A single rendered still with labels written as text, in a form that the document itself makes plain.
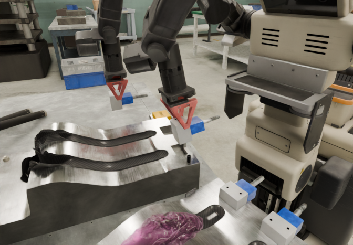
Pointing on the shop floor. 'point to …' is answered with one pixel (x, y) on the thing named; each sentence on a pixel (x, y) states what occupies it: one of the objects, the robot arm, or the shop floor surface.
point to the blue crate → (84, 80)
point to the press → (20, 36)
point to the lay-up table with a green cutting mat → (243, 52)
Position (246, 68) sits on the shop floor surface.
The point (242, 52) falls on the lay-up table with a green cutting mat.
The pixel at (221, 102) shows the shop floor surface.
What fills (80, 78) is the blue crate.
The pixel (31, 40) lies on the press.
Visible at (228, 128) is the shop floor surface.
